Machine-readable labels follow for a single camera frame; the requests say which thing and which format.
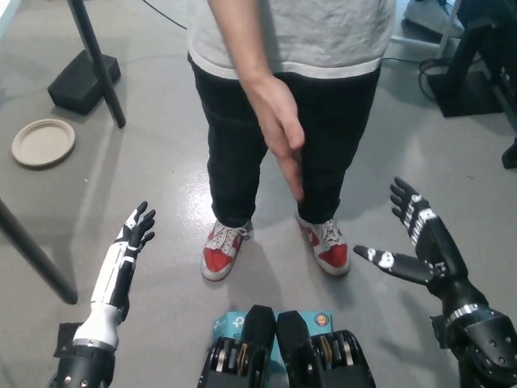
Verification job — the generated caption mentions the black rectangular block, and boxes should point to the black rectangular block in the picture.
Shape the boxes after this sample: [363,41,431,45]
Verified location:
[47,48,122,116]

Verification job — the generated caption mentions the black slanted table leg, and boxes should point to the black slanted table leg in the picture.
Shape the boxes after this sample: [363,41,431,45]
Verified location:
[0,196,79,305]

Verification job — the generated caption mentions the red white left sneaker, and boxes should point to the red white left sneaker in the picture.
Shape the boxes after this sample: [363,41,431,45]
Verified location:
[294,212,351,278]

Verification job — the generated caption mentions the black trousers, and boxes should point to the black trousers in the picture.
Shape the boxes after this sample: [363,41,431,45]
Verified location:
[187,54,383,228]

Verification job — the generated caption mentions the beige paper plate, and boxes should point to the beige paper plate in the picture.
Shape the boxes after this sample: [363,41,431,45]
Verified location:
[11,118,77,170]

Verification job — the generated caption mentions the black round pole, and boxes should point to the black round pole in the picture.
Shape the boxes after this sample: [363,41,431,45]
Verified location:
[66,0,127,129]

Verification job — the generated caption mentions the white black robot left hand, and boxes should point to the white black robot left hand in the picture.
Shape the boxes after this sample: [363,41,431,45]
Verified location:
[71,200,158,351]

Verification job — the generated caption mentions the red white right sneaker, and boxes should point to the red white right sneaker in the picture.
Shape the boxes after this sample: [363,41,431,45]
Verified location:
[200,217,254,282]

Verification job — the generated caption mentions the person's bare right hand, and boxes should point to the person's bare right hand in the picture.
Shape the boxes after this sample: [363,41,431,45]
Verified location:
[240,73,307,202]

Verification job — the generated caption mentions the teal cardboard box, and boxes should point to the teal cardboard box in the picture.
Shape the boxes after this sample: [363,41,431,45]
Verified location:
[212,310,336,367]

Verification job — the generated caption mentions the red white sneaker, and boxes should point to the red white sneaker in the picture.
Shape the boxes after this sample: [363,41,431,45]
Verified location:
[294,212,351,278]
[200,217,254,282]

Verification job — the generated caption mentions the thin black floor cable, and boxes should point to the thin black floor cable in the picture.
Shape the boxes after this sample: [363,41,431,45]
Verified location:
[141,0,189,31]

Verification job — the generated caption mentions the grey T-shirt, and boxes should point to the grey T-shirt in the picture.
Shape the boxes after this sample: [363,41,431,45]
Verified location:
[186,0,397,80]

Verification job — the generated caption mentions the black robot left leg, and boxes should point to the black robot left leg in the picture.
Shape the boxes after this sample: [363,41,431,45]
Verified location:
[195,305,280,388]

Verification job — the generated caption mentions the black monitor stand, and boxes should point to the black monitor stand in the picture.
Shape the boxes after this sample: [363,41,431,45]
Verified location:
[427,18,517,119]

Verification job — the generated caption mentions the black looped cable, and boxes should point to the black looped cable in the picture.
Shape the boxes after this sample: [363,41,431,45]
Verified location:
[418,56,450,95]

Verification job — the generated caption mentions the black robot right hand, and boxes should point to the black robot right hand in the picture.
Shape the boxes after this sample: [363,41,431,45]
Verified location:
[353,176,490,323]

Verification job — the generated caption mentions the black fabric strap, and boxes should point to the black fabric strap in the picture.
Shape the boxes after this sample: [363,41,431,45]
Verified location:
[430,314,450,349]
[54,322,85,359]

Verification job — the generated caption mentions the black equipment foot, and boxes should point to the black equipment foot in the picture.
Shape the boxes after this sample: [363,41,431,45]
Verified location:
[501,137,517,171]

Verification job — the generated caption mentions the white metal desk frame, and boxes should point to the white metal desk frame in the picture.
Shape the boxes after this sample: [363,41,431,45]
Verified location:
[389,0,465,61]

